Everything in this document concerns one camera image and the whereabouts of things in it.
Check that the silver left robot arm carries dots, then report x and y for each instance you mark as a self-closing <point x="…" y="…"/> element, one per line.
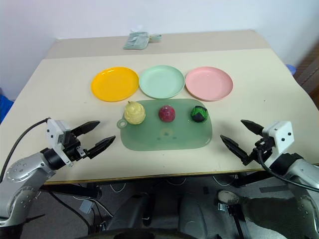
<point x="22" y="174"/>

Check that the yellow plate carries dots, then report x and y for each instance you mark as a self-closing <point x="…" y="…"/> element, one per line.
<point x="115" y="84"/>

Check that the blue bucket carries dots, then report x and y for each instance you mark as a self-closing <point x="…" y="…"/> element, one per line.
<point x="290" y="68"/>

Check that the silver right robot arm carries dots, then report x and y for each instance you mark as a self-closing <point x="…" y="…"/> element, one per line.
<point x="296" y="179"/>

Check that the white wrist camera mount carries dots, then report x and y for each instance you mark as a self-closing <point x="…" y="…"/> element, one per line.
<point x="55" y="135"/>
<point x="280" y="135"/>

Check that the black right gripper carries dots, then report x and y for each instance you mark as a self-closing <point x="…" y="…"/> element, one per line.
<point x="261" y="147"/>

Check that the blue bag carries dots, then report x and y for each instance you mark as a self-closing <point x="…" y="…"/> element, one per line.
<point x="3" y="107"/>

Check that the dark robot leg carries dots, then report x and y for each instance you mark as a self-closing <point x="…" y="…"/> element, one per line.
<point x="132" y="214"/>
<point x="197" y="214"/>

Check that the folded green cloth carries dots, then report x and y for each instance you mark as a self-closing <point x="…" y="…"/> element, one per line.
<point x="136" y="41"/>

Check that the green cutting board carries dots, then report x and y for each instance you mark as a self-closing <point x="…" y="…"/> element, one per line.
<point x="169" y="134"/>

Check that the green plate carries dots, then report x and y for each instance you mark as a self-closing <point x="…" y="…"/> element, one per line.
<point x="162" y="81"/>

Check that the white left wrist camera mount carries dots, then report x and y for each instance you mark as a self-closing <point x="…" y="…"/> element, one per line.
<point x="55" y="135"/>

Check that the red fruit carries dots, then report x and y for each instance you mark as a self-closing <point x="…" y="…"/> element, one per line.
<point x="166" y="113"/>

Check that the pink plate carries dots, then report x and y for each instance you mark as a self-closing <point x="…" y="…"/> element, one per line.
<point x="208" y="83"/>

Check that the green fruit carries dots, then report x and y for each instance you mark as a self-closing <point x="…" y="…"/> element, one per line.
<point x="199" y="114"/>

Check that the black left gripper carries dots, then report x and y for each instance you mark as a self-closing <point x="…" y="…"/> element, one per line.
<point x="72" y="147"/>

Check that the brown wooden furniture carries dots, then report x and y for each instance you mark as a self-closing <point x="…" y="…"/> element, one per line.
<point x="310" y="72"/>

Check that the yellow pear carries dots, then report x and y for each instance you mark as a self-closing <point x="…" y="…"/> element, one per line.
<point x="135" y="113"/>

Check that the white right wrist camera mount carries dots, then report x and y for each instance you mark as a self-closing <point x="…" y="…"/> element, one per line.
<point x="280" y="135"/>

